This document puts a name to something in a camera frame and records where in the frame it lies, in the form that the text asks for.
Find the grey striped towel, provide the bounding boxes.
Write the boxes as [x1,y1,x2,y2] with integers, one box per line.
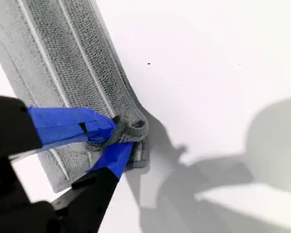
[0,0,151,194]

